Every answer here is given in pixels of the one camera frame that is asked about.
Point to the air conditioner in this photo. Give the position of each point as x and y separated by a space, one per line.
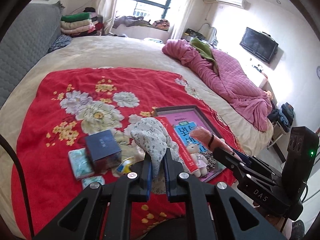
237 3

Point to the red white tissue box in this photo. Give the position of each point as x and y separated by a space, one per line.
183 153

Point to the folded clothes stack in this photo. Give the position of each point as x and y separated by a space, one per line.
86 23

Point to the dark clothes on stool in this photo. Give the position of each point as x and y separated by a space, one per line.
284 115

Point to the left white curtain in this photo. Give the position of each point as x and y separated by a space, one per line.
107 9

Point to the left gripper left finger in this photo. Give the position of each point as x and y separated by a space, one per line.
144 170

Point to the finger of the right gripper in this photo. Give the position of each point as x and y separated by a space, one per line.
233 162

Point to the leopard print scarf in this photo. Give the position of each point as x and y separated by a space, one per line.
211 162

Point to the green cloth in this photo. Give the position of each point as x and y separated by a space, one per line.
204 49

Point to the small teal tissue pack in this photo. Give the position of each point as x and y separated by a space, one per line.
94 179

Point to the wall clock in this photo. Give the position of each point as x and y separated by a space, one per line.
318 71

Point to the wall mounted television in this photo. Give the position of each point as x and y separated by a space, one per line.
259 44

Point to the small side stool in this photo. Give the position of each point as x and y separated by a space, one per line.
278 133

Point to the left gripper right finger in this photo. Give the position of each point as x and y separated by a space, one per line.
176 180

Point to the pink teddy bear toy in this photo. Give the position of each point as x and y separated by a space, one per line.
210 141

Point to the white plush doll purple dress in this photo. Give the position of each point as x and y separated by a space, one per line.
200 161

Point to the white floral cloth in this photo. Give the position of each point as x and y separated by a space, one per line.
151 136

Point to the grey quilted headboard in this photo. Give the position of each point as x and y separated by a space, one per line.
27 40

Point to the dark tray box lid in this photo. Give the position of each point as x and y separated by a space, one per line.
184 119

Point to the pink quilted comforter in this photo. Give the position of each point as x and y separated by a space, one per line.
227 80

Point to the beige bed sheet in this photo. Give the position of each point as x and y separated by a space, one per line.
114 52

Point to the clothes pile on windowsill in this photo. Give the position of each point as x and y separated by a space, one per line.
131 21

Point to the red floral blanket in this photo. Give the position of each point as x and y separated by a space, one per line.
72 104

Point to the dark blue box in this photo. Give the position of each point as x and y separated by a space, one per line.
103 151

